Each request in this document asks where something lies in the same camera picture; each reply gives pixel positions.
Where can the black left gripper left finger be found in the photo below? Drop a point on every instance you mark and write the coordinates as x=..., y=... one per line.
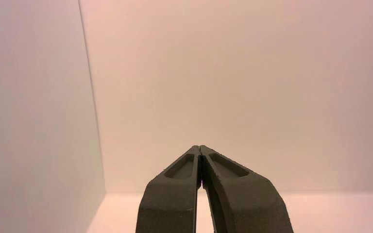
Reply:
x=170, y=199

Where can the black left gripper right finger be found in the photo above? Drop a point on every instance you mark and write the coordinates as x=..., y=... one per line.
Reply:
x=247, y=205

